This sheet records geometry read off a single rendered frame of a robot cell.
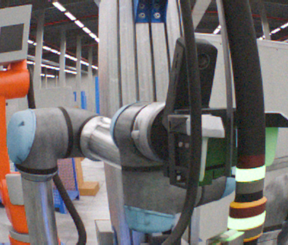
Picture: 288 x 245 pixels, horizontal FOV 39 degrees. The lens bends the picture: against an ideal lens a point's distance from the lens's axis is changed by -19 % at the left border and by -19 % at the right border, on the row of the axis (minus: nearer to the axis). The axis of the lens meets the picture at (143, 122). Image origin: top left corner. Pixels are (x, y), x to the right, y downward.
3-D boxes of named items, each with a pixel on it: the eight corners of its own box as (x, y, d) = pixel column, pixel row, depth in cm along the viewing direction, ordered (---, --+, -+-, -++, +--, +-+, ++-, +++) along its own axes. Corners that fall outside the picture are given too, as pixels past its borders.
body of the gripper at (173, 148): (246, 179, 50) (202, 169, 61) (246, 103, 50) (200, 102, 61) (189, 192, 47) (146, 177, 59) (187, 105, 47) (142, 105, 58)
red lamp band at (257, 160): (256, 168, 40) (257, 155, 40) (230, 168, 43) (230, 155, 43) (270, 162, 43) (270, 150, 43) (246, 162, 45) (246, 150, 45)
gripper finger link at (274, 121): (300, 164, 44) (245, 163, 51) (301, 111, 44) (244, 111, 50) (290, 169, 42) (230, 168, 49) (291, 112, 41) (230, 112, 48)
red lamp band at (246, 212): (253, 219, 40) (254, 208, 40) (220, 217, 43) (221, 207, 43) (271, 207, 43) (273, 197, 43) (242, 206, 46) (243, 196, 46)
